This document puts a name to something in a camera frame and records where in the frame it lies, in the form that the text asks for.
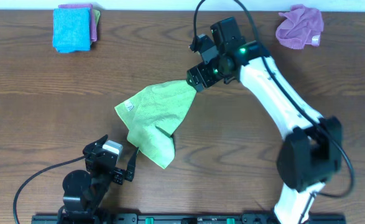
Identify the folded pink cloth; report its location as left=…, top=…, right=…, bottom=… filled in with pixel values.
left=58, top=3, right=98, bottom=42

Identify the folded light green cloth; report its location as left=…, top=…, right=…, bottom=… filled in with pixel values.
left=93, top=9, right=101, bottom=26

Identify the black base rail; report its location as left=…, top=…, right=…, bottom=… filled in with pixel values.
left=31, top=212, right=347, bottom=224

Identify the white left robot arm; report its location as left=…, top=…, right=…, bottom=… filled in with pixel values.
left=57, top=135, right=139, bottom=223

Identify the crumpled purple cloth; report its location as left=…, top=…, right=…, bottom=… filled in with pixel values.
left=275, top=4, right=324, bottom=50

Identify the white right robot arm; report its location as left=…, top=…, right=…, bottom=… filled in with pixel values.
left=187, top=41, right=346, bottom=223

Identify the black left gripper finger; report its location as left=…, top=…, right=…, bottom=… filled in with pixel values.
left=91, top=134, right=108, bottom=149
left=126, top=147, right=139, bottom=173

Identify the folded blue cloth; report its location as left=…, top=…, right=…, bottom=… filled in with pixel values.
left=52, top=7, right=91, bottom=54

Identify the green microfiber cloth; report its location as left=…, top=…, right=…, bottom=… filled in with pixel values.
left=114, top=80, right=196, bottom=169

